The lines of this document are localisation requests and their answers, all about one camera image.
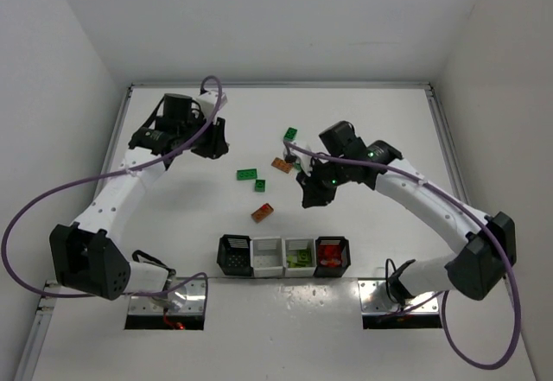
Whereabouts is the tan lego plate upper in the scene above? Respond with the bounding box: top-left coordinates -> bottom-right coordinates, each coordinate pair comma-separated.
271,157 -> 293,174

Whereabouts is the right white bin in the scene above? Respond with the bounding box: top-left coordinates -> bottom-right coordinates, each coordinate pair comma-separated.
283,238 -> 316,278

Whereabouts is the dark green square lego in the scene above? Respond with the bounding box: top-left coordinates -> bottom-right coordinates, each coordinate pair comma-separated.
254,179 -> 266,193

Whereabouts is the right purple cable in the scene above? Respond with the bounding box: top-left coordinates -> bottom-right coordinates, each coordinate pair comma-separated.
283,138 -> 522,371

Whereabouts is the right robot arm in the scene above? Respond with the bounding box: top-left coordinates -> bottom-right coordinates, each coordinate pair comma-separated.
284,121 -> 516,308

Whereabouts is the white bin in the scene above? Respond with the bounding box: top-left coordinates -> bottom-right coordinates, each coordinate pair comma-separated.
283,238 -> 316,278
250,237 -> 284,279

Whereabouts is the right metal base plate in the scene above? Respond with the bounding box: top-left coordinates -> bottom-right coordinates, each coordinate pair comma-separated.
358,279 -> 439,317

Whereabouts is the tan lego plate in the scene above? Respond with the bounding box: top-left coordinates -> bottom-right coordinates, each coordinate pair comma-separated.
271,157 -> 293,174
251,203 -> 274,224

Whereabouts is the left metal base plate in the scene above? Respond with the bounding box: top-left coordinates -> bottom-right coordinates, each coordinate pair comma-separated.
127,278 -> 207,317

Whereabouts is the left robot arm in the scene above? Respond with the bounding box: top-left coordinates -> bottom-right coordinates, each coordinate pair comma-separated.
49,89 -> 228,301

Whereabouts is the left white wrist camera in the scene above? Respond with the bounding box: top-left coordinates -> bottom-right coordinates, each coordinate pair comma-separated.
194,91 -> 227,118

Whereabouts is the long green lego brick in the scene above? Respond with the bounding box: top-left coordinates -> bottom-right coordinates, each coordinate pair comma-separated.
236,168 -> 257,181

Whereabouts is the black bin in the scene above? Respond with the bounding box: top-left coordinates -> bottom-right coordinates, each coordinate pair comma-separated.
314,236 -> 351,278
217,234 -> 253,277

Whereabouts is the metal base plate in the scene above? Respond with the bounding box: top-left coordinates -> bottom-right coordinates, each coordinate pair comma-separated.
127,278 -> 207,317
358,279 -> 439,317

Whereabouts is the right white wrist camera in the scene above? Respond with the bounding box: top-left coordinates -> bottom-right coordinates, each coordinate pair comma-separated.
283,140 -> 312,175

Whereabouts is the lime curved lego brick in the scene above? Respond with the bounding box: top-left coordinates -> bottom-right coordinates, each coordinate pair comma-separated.
297,250 -> 312,266

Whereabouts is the far right black bin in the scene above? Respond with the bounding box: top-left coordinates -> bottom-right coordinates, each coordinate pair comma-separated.
314,236 -> 351,278

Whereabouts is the tan lego plate lower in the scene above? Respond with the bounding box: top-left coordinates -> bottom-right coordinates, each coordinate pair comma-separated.
251,203 -> 274,224

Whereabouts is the far left black bin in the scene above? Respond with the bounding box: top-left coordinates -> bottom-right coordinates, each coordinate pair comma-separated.
217,234 -> 253,277

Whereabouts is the left white bin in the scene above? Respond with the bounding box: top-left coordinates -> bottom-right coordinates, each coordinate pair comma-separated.
250,237 -> 284,279

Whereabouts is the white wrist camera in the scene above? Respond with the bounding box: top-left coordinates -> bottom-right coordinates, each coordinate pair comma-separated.
194,91 -> 227,118
283,140 -> 312,175

